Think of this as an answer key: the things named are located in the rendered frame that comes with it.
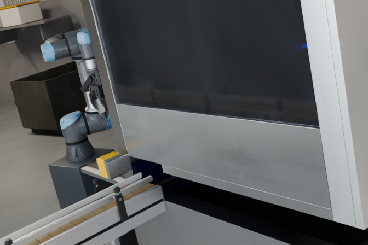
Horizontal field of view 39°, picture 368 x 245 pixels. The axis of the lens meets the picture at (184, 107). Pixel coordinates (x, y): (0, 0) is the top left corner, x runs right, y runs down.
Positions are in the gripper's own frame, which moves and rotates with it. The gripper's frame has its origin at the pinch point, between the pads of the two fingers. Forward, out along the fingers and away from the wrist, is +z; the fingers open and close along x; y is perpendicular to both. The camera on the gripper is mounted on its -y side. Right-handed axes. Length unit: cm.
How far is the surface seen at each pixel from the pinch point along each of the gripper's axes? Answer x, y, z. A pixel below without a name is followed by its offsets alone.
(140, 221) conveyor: -23, 51, 24
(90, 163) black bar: -8.2, -7.7, 19.9
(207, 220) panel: -12, 72, 24
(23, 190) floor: 41, -269, 109
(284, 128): -12, 109, -10
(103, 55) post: -12.4, 33.9, -28.4
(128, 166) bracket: -13.6, 34.4, 11.8
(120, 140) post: -12.5, 30.9, 2.6
